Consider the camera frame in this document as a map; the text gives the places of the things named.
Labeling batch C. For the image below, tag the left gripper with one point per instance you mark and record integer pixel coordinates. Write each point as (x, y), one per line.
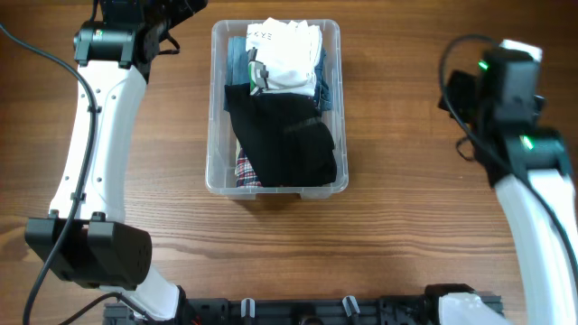
(187, 8)

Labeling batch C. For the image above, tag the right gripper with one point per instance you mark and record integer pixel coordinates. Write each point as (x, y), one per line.
(459, 91)

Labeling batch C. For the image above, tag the blue jeans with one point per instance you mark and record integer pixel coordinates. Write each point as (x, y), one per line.
(237, 72)

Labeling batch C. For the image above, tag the white printed t-shirt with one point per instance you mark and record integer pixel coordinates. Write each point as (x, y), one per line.
(282, 57)

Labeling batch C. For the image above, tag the black garment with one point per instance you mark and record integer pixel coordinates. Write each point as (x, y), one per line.
(283, 137)

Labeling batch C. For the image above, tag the plaid shirt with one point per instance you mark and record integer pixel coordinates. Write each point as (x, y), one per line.
(245, 175)

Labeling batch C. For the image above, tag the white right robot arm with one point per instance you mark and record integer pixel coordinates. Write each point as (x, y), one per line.
(528, 167)

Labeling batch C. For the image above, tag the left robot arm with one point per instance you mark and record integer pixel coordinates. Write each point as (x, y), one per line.
(85, 239)

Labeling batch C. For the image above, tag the clear plastic storage bin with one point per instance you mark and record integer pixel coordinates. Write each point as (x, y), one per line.
(222, 154)

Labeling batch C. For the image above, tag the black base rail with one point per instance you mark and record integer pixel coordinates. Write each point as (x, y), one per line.
(386, 310)

